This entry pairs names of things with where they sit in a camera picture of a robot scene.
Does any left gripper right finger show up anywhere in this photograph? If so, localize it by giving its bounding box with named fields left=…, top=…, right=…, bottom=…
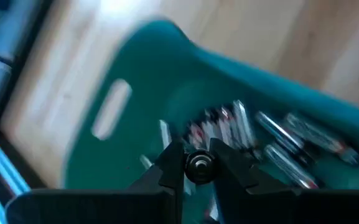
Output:
left=209, top=138, right=301, bottom=224

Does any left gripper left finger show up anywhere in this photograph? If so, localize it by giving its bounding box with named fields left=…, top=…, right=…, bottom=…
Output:
left=126, top=140, right=185, bottom=224

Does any green plastic bin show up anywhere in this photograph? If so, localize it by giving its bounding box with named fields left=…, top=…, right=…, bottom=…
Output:
left=62, top=18, right=359, bottom=224

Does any black aluminium table frame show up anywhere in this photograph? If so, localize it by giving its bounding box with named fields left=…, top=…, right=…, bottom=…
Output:
left=0, top=0, right=54, bottom=200

